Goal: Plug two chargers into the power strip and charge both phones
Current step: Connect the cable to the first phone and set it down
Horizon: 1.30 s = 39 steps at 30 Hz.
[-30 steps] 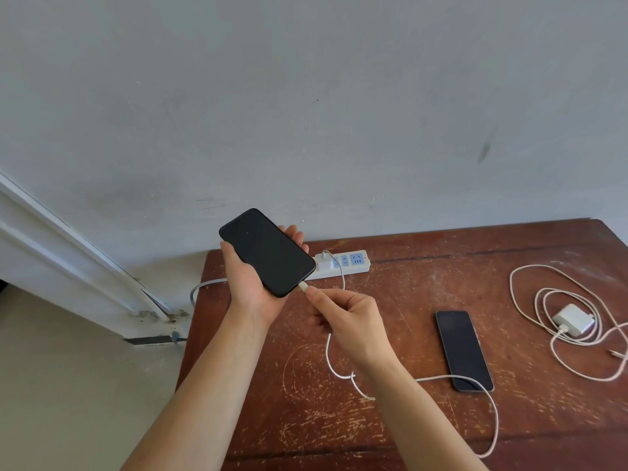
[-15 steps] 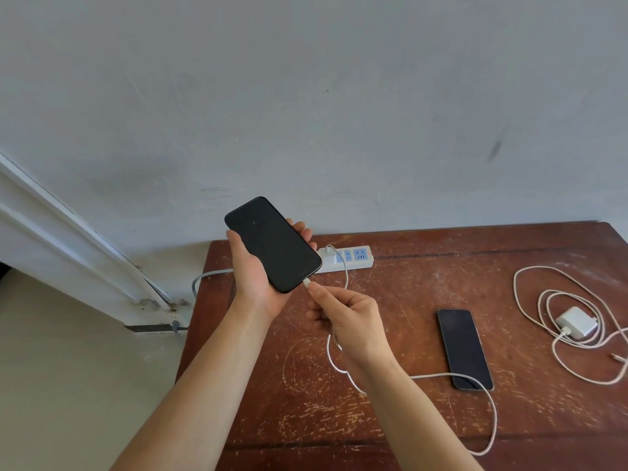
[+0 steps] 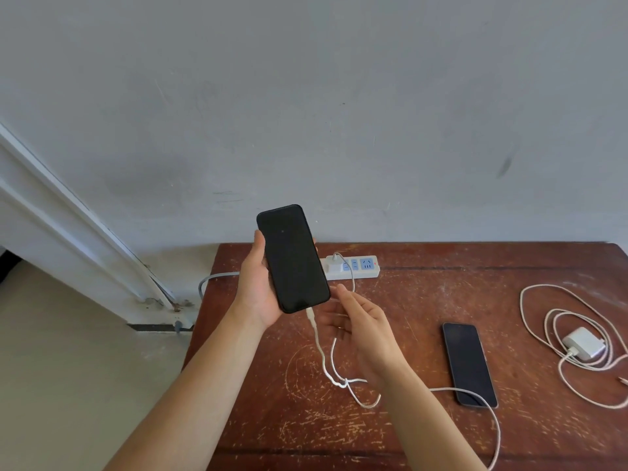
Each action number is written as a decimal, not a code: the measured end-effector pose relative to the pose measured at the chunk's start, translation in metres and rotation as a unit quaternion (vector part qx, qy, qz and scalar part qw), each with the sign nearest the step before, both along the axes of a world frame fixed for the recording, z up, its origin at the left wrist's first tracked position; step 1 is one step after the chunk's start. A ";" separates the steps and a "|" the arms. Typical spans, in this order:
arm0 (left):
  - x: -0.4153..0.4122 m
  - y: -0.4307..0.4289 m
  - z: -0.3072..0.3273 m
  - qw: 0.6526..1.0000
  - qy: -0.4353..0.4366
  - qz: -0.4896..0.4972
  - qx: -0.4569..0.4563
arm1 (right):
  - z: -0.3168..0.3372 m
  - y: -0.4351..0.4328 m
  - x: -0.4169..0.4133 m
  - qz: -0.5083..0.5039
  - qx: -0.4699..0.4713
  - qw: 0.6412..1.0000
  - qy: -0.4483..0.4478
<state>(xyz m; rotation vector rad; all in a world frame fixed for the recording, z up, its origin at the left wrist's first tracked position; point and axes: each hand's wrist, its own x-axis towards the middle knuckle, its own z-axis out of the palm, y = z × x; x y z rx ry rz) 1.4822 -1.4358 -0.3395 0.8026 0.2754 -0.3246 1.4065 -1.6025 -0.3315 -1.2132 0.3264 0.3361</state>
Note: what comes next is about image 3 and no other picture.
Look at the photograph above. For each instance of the person's left hand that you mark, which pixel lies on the person's left hand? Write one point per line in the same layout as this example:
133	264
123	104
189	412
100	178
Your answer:
255	294

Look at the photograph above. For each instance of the person's right hand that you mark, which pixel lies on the person's right hand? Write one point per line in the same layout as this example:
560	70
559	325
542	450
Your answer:
373	343

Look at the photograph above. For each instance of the square white charger plug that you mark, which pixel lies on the square white charger plug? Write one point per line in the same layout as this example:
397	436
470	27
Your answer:
584	343

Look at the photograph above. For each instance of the person's left forearm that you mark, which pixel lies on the person's left forearm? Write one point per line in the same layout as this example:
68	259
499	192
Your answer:
196	397

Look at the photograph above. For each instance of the person's right forearm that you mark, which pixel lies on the person's right forearm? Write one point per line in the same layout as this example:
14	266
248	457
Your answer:
427	431

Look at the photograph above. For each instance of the brown wooden table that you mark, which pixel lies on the brown wooden table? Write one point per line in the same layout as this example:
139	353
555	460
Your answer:
490	289

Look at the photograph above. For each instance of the white wall conduit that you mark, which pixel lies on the white wall conduit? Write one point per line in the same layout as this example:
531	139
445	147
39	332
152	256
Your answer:
59	193
49	235

